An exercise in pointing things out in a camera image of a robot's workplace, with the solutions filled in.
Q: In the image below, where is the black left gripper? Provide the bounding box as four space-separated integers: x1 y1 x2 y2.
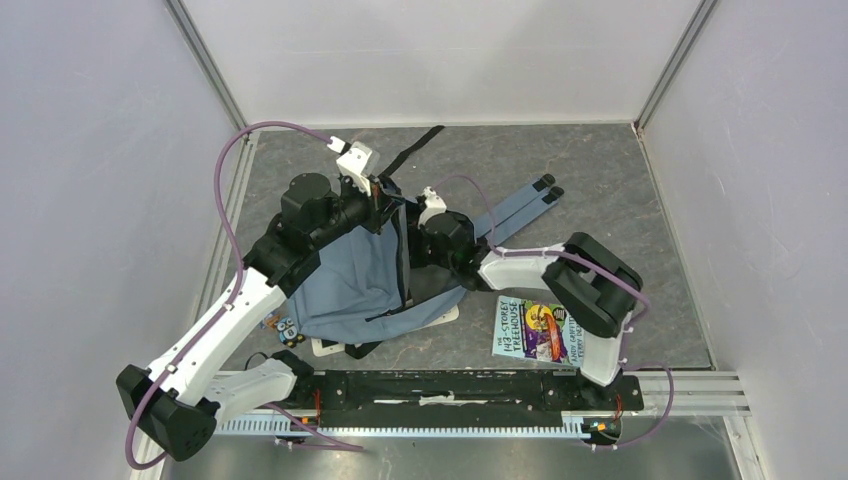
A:
310 173 406 250

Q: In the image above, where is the blue grey backpack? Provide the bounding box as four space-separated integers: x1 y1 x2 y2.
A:
286 124 566 361

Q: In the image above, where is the light blue treehouse book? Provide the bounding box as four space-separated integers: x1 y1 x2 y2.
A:
492 295 585 368

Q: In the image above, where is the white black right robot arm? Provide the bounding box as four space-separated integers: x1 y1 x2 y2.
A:
413 196 649 408

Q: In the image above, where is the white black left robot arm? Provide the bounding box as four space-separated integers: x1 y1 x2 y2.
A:
116 173 403 470

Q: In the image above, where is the black white chessboard mat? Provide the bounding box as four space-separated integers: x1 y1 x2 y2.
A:
310 306 460 357

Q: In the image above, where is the blue owl toy figure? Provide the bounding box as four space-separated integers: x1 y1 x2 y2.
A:
275 316 306 348

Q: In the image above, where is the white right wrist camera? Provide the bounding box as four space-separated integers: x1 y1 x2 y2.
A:
416 186 447 228

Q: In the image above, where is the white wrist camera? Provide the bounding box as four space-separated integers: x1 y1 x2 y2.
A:
416 186 447 228
328 136 380 197

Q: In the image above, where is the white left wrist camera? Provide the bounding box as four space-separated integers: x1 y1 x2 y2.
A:
328 136 380 197

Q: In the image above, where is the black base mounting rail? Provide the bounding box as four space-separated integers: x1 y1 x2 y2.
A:
278 369 645 428

